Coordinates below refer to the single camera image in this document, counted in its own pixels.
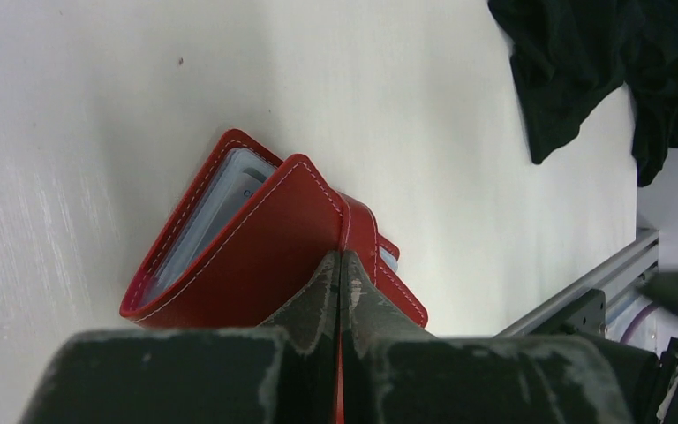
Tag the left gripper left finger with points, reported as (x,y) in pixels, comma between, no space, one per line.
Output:
(280,371)

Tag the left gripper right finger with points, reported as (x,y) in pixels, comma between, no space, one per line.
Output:
(396,372)

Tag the red card holder wallet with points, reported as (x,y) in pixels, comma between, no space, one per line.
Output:
(248,234)

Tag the black clothes pile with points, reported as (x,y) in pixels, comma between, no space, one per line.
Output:
(568,56)

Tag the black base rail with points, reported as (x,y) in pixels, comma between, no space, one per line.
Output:
(585,315)

